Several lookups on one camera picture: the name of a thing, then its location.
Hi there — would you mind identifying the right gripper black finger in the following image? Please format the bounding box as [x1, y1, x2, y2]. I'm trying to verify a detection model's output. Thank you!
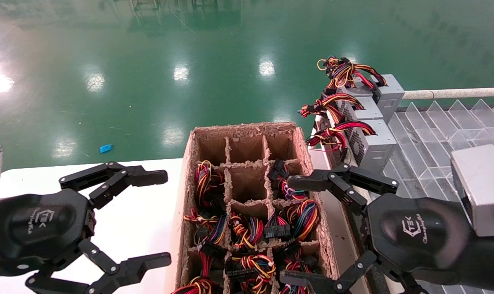
[279, 250, 429, 294]
[287, 163, 399, 214]

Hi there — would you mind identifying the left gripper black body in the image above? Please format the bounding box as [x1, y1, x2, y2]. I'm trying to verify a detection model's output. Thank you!
[0, 189, 97, 279]

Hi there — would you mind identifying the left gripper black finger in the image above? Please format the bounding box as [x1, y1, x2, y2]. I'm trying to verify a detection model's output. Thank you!
[59, 161, 168, 211]
[25, 239, 172, 294]

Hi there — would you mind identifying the cardboard box with dividers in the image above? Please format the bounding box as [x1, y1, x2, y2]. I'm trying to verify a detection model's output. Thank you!
[175, 122, 341, 294]

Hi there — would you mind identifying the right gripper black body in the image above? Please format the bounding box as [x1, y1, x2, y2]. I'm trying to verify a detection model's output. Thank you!
[367, 193, 474, 282]

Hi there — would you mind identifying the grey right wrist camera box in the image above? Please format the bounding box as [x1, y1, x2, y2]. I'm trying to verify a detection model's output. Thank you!
[451, 144, 494, 238]

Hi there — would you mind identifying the power supply with cable bundle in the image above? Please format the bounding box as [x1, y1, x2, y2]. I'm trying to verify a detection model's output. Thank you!
[230, 212, 266, 249]
[277, 245, 319, 294]
[224, 253, 277, 294]
[306, 120, 398, 174]
[183, 206, 230, 256]
[267, 158, 308, 203]
[264, 199, 321, 242]
[194, 160, 226, 207]
[171, 245, 225, 294]
[316, 56, 405, 123]
[299, 93, 384, 123]

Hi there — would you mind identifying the clear acrylic divider tray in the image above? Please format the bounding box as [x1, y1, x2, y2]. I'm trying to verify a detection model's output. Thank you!
[384, 98, 494, 294]

